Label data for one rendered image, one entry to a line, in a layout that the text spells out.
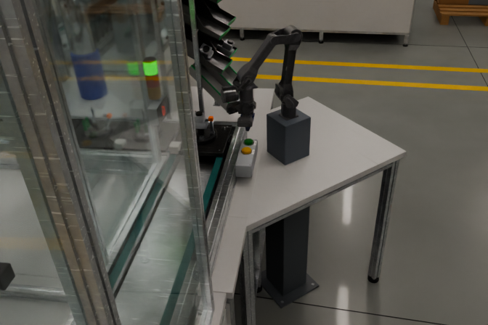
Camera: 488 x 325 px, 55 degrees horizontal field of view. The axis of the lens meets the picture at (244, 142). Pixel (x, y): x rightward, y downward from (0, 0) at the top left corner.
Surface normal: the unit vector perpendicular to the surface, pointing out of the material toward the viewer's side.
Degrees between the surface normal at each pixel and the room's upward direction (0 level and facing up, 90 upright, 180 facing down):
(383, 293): 0
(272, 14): 90
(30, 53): 90
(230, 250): 0
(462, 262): 0
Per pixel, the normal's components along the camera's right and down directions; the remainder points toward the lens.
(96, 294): -0.15, 0.53
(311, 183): -0.04, -0.85
